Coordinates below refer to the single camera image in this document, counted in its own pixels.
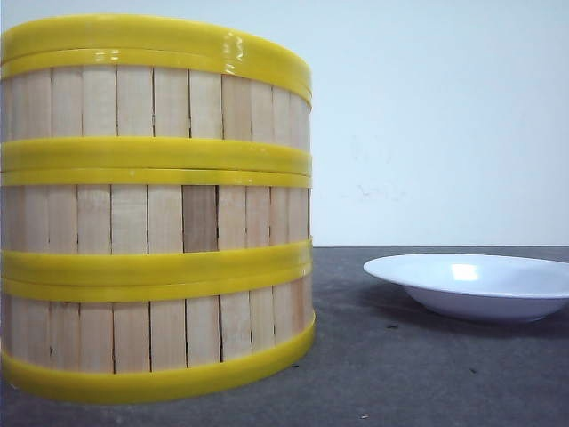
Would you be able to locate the woven bamboo steamer lid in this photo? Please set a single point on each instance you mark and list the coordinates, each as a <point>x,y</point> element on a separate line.
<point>141,40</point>

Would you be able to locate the white plate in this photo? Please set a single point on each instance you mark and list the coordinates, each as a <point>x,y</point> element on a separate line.
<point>480,287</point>

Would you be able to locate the bamboo steamer basket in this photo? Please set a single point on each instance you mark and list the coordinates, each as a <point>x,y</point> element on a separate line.
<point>137,240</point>
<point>160,381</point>
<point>205,114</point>

